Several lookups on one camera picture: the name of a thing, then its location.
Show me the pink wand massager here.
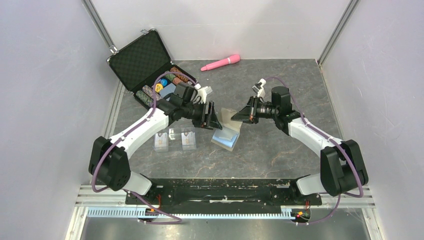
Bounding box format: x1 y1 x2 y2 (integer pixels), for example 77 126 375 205
200 54 241 72

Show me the beige leather card holder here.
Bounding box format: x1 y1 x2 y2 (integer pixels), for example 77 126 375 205
211 108 243 152

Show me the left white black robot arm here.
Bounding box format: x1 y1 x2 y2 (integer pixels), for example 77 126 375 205
88 82 222 204

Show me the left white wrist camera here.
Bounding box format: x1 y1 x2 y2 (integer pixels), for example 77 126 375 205
193 83 213 104

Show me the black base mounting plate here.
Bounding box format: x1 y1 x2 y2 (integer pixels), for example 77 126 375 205
144 178 321 215

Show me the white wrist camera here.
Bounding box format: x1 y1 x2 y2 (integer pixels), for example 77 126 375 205
252 78 267 98
193 83 213 104

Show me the black poker chip case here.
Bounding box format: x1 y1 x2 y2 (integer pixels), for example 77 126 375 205
107 29 196 95

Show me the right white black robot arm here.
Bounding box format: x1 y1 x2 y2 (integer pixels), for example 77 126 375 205
231 86 369 204

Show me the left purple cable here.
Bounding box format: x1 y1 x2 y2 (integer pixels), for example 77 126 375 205
91 71 202 225

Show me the aluminium frame rail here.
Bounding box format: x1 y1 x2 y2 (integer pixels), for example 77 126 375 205
75 185 376 209

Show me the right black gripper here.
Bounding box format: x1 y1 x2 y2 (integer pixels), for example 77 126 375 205
231 95 279 124

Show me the white slotted cable duct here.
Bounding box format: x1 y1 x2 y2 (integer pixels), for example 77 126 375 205
86 206 295 220

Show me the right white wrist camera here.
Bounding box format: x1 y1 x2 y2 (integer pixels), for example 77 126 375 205
252 78 267 98

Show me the credit card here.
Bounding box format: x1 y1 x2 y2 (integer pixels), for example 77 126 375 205
154 132 169 149
181 131 196 148

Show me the clear acrylic card stand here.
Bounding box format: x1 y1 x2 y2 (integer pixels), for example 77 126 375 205
153 127 197 153

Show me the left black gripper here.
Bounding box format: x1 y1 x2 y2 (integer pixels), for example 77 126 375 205
182 100 222 131

